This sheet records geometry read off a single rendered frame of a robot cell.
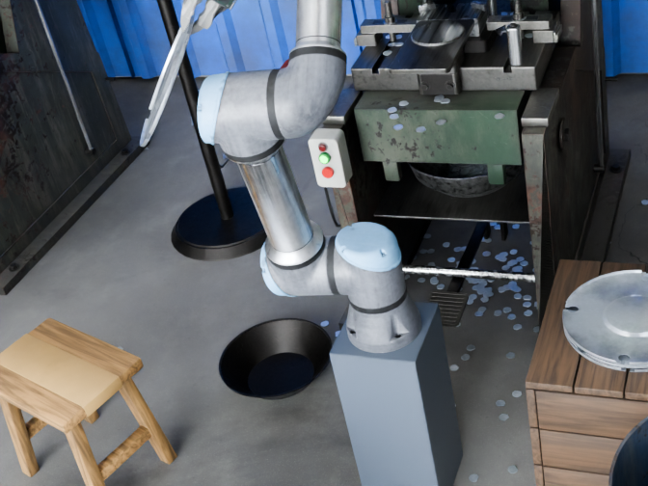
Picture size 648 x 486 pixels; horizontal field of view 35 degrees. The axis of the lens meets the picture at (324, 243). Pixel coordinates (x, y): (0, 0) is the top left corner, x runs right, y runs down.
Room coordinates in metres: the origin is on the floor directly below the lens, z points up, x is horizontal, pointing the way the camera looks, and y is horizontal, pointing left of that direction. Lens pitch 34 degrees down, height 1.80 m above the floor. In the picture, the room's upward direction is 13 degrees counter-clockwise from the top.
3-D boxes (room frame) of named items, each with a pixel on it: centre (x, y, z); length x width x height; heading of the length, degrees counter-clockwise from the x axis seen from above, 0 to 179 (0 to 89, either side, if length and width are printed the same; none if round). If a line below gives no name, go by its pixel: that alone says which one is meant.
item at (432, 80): (2.17, -0.34, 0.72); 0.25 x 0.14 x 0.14; 152
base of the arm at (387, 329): (1.63, -0.08, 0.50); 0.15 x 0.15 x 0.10
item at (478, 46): (2.33, -0.43, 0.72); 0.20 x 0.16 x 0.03; 62
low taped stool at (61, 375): (1.90, 0.67, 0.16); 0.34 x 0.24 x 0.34; 44
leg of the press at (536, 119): (2.32, -0.73, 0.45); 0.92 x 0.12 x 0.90; 152
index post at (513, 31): (2.13, -0.52, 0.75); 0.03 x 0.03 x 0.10; 62
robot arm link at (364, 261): (1.63, -0.07, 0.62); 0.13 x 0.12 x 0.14; 71
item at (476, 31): (2.32, -0.42, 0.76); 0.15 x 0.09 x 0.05; 62
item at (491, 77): (2.33, -0.42, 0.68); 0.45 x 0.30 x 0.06; 62
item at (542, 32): (2.25, -0.57, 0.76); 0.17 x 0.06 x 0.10; 62
